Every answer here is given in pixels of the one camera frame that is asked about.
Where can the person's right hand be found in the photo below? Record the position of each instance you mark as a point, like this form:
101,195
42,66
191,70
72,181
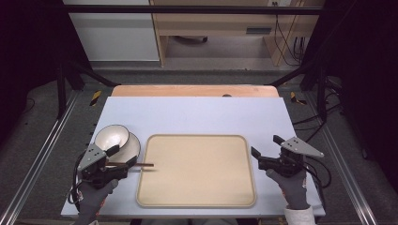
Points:
293,189

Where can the dark object under desk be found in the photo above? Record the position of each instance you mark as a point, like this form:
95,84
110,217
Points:
191,39

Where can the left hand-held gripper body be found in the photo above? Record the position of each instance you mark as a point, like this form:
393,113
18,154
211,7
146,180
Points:
91,158

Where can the black frame bar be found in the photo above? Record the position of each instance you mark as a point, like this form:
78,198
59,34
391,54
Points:
187,9

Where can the wooden table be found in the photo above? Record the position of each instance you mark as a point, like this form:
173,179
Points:
187,91

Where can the brown chopstick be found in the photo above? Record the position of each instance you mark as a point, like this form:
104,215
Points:
142,164

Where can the white plate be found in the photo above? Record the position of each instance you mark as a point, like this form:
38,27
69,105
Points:
132,147

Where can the grey desk label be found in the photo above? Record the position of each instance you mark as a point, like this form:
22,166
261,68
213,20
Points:
258,31

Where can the person's left hand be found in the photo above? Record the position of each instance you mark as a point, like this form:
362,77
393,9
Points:
93,198

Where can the white cabinet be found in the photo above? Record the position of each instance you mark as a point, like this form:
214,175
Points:
115,34

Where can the wooden desk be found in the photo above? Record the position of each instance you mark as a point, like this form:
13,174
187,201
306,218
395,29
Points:
219,23

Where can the black metal stand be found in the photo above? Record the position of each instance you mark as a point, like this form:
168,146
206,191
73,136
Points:
62,93
321,93

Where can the aluminium rail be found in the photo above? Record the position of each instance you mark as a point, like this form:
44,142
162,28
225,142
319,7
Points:
344,168
40,156

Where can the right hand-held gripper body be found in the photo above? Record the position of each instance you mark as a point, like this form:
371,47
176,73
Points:
289,159

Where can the beige tray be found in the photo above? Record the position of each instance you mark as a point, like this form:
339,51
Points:
200,175

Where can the white bowl with dark rim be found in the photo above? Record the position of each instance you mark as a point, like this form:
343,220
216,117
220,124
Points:
112,137

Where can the black curtain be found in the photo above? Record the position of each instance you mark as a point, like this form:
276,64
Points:
28,47
366,62

